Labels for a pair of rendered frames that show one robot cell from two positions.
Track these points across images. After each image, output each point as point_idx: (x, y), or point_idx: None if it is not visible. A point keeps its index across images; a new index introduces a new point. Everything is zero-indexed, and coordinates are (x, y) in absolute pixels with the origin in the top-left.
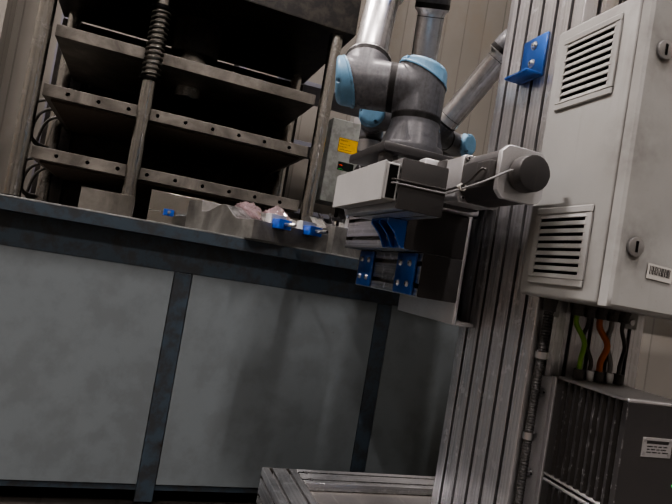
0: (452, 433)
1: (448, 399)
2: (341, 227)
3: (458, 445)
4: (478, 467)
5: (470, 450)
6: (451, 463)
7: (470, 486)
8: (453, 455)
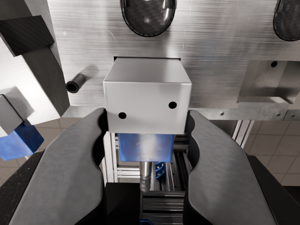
0: (152, 181)
1: (153, 187)
2: (92, 106)
3: (152, 182)
4: (151, 190)
5: (151, 189)
6: (152, 173)
7: (151, 181)
8: (152, 177)
